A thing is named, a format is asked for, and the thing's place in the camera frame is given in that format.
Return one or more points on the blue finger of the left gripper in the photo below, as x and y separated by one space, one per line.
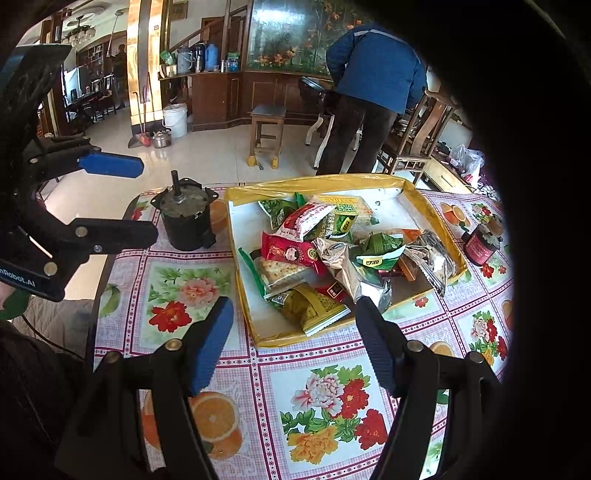
109 164

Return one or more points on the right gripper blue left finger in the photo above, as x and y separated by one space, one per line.
205 341

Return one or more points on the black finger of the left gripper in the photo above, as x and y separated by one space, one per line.
105 236

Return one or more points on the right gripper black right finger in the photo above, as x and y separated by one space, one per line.
385 344

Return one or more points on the yellow-green snack packet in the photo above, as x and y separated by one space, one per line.
306 307

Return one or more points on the green leaf snack bag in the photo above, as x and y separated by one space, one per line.
379 251

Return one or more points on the silver foil bag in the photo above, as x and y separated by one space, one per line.
358 281
429 254

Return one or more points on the red shiny snack bag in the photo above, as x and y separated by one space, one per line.
279 249

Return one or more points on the yellow green cracker packet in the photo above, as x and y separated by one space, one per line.
350 204

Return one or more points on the green triangular snack bag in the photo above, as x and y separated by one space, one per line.
277 210

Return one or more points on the white red snack packet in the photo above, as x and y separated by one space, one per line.
302 221

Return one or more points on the red candy packet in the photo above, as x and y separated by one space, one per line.
334 291

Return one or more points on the person's left hand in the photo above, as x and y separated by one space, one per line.
13 302

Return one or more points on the metal kettle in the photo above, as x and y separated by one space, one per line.
162 138

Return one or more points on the white bucket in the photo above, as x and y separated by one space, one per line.
175 119

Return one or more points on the black motor can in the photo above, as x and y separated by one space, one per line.
185 210

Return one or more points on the floral fruit tablecloth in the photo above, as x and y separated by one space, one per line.
282 405

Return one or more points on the small wooden stool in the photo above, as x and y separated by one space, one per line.
266 134

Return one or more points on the white plastic bag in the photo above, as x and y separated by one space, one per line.
468 163

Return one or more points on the wooden chair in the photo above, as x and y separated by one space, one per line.
410 145

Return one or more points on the person in blue jacket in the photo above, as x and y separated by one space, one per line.
378 76

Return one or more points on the floral wall painting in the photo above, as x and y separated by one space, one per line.
295 35

